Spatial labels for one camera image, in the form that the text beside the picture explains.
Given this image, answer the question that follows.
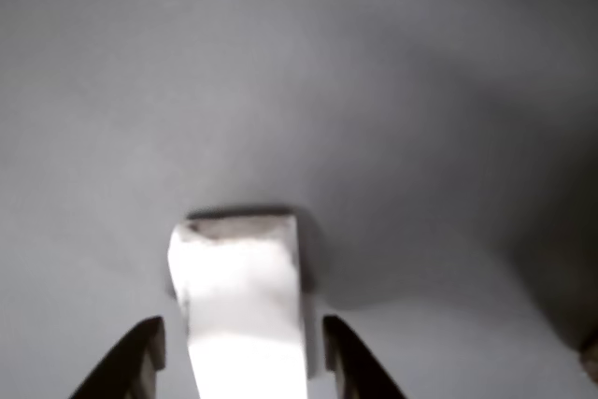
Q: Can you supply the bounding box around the white block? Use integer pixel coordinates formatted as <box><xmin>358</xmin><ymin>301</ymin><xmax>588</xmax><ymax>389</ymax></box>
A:
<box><xmin>166</xmin><ymin>214</ymin><xmax>312</xmax><ymax>399</ymax></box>

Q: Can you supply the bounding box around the grey desk mat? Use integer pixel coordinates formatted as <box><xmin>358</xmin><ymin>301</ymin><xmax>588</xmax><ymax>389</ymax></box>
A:
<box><xmin>0</xmin><ymin>0</ymin><xmax>598</xmax><ymax>399</ymax></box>

